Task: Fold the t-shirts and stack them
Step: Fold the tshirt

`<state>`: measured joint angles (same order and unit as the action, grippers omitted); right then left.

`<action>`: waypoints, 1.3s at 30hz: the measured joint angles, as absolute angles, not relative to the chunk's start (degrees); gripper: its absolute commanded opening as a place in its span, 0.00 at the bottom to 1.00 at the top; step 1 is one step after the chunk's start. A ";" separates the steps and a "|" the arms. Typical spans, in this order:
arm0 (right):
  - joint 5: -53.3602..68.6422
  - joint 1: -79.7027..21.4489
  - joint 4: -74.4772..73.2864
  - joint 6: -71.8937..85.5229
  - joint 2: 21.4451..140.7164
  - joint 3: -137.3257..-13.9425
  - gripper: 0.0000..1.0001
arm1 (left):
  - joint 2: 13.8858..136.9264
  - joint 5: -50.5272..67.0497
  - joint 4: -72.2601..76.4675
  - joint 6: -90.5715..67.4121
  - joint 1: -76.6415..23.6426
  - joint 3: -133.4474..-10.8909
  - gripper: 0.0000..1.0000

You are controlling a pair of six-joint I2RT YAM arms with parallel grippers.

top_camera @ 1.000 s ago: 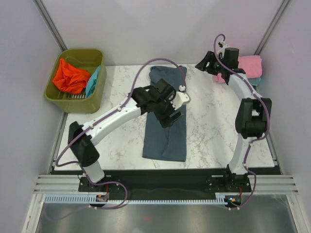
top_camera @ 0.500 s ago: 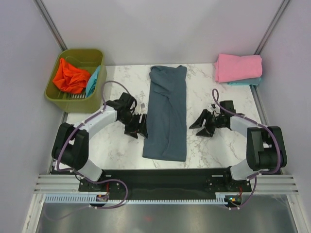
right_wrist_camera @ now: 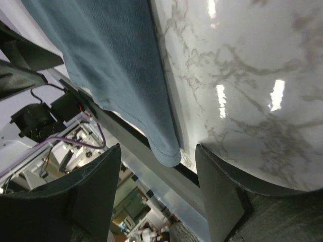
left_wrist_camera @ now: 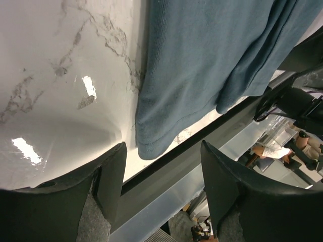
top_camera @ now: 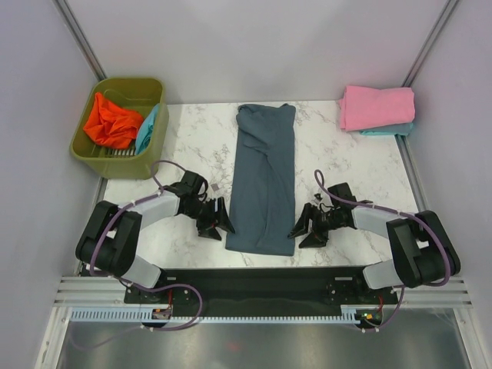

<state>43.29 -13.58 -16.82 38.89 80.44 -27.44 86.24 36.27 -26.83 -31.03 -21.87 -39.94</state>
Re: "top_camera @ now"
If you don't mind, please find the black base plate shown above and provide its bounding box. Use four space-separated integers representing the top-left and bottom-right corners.
125 266 397 316

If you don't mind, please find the left corner aluminium post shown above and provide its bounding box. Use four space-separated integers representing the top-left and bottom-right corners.
52 0 107 81

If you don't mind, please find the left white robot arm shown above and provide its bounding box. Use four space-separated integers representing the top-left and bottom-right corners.
75 171 235 302

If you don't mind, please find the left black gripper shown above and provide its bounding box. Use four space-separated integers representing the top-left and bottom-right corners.
182 197 234 241

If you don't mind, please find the orange t shirt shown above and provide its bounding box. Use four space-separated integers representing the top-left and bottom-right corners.
83 92 144 149

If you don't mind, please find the right corner aluminium post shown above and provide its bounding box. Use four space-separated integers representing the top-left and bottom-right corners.
402 0 461 88

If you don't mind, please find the light blue cloth in bin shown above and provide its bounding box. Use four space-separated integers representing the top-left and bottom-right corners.
135 104 160 155

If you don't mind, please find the folded teal t shirt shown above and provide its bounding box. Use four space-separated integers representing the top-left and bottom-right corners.
360 122 414 137

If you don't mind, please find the olive green plastic bin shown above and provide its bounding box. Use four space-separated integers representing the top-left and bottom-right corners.
70 78 169 179

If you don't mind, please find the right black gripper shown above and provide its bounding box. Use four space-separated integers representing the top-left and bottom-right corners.
287 202 344 249

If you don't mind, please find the folded pink t shirt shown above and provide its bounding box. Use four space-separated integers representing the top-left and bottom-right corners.
339 85 415 131

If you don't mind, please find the slotted cable duct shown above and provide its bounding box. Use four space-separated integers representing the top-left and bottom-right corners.
70 307 382 324

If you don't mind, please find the grey-blue t shirt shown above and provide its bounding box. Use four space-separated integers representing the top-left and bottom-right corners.
225 104 296 257

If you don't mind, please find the corner aluminium post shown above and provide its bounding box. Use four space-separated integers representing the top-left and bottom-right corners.
52 0 107 81
402 0 461 88

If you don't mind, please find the aluminium rail frame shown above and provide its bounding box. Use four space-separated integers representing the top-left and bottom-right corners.
54 137 472 309

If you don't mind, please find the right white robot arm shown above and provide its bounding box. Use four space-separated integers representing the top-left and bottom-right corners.
288 183 460 303

